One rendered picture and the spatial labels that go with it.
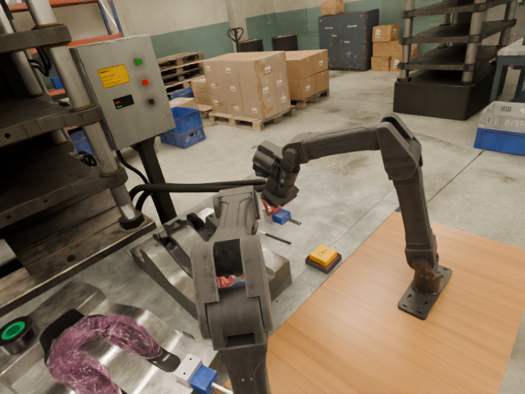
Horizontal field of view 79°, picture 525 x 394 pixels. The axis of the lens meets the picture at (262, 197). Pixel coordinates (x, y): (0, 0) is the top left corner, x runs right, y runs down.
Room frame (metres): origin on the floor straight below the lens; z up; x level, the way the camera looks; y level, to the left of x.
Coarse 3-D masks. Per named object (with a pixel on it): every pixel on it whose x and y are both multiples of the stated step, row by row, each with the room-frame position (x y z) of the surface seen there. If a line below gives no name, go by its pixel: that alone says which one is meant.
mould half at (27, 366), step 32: (64, 288) 0.68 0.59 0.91; (96, 288) 0.66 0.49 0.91; (160, 320) 0.54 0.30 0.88; (0, 352) 0.51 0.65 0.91; (32, 352) 0.50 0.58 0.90; (96, 352) 0.47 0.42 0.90; (192, 352) 0.46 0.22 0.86; (32, 384) 0.44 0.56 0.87; (128, 384) 0.41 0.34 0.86; (160, 384) 0.40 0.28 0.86
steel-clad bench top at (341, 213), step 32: (256, 192) 1.23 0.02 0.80; (320, 192) 1.14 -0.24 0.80; (352, 192) 1.10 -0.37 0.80; (384, 192) 1.06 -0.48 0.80; (288, 224) 0.95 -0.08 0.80; (320, 224) 0.92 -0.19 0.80; (352, 224) 0.89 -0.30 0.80; (128, 256) 0.93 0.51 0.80; (288, 256) 0.78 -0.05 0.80; (128, 288) 0.76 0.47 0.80; (160, 288) 0.74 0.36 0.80; (288, 288) 0.65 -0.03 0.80; (0, 320) 0.72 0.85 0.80; (192, 320) 0.60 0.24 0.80; (0, 384) 0.50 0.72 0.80
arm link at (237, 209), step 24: (240, 192) 0.52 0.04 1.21; (240, 216) 0.42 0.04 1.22; (216, 240) 0.35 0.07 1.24; (240, 240) 0.33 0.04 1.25; (192, 264) 0.31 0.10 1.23; (216, 264) 0.34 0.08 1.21; (240, 264) 0.33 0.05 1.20; (264, 264) 0.32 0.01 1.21; (216, 288) 0.29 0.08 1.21; (264, 288) 0.28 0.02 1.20; (264, 312) 0.27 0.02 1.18
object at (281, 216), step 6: (264, 210) 0.83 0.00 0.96; (270, 210) 0.82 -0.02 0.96; (282, 210) 0.83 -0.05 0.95; (264, 216) 0.84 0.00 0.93; (270, 216) 0.82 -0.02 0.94; (276, 216) 0.80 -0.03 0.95; (282, 216) 0.80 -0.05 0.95; (288, 216) 0.81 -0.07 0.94; (270, 222) 0.82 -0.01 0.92; (276, 222) 0.81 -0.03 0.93; (282, 222) 0.79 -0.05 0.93; (294, 222) 0.77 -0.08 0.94; (300, 222) 0.76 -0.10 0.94
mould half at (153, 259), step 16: (208, 208) 0.95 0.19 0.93; (176, 240) 0.79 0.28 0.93; (192, 240) 0.80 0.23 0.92; (144, 256) 0.77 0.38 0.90; (160, 256) 0.74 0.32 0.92; (272, 256) 0.69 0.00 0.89; (160, 272) 0.70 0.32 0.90; (176, 272) 0.69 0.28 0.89; (288, 272) 0.66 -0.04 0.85; (176, 288) 0.64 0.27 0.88; (192, 288) 0.63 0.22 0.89; (272, 288) 0.62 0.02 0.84; (192, 304) 0.58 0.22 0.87
